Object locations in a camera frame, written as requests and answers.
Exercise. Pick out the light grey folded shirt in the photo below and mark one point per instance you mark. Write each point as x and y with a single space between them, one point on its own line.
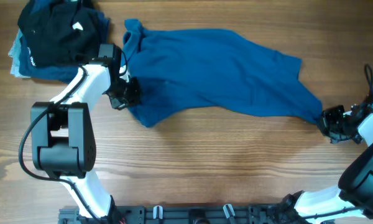
14 53

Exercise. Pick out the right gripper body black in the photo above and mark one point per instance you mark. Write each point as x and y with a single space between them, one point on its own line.
331 121

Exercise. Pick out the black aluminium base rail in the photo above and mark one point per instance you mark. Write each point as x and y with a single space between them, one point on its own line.
251 214

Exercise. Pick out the black folded shirt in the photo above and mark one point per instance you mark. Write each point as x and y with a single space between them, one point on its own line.
60 33

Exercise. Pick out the right white rail clip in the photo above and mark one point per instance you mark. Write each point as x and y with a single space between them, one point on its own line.
228 211

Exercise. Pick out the white rail clip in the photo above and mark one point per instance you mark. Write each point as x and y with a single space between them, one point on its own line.
228 211
157 212

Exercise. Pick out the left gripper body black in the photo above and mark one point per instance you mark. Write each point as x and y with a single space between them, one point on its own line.
128 93

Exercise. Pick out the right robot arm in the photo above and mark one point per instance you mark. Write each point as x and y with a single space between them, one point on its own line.
353 195

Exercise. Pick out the blue t-shirt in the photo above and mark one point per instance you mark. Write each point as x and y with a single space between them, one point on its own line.
194 68

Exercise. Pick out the navy folded shirt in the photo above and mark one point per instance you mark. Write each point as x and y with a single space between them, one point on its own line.
63 73

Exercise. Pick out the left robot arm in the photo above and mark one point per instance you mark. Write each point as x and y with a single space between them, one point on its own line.
63 142

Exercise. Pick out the left white rail clip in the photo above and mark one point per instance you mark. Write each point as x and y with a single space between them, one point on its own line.
157 212

